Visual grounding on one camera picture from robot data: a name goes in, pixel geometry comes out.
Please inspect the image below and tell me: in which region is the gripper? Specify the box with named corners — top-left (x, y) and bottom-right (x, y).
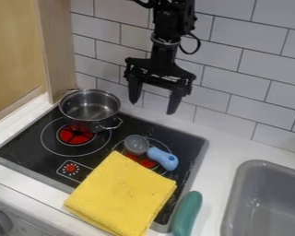
top-left (123, 43), bottom-right (198, 116)

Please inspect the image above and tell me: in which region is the toy stove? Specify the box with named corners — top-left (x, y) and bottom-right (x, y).
top-left (0, 102), bottom-right (211, 233)

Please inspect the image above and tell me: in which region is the blue measuring scoop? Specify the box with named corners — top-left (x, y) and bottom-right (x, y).
top-left (123, 134), bottom-right (182, 171)

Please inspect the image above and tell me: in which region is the silver pot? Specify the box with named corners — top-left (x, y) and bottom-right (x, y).
top-left (57, 88), bottom-right (125, 134)

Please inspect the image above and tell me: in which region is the yellow cloth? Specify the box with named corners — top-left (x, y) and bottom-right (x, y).
top-left (62, 150), bottom-right (179, 236)

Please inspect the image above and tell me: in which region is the green toy cucumber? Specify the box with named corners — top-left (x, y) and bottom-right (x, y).
top-left (170, 190), bottom-right (205, 236)

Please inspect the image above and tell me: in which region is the toy sink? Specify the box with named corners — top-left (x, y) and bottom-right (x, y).
top-left (218, 159), bottom-right (295, 236)

